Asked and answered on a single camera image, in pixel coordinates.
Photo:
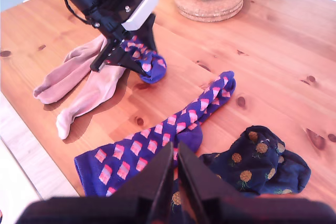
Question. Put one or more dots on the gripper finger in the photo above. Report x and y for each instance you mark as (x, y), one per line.
(148, 35)
(199, 187)
(155, 182)
(126, 61)

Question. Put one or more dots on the purple sock with pink squares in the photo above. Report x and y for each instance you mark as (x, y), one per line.
(131, 155)
(155, 74)

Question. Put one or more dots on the plain pink ribbed sock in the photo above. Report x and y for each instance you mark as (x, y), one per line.
(65, 72)
(89, 98)

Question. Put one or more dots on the navy sock with brown dots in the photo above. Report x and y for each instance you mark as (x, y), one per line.
(252, 155)
(296, 171)

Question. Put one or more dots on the arm grey camera box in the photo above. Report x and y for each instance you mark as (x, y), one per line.
(141, 11)

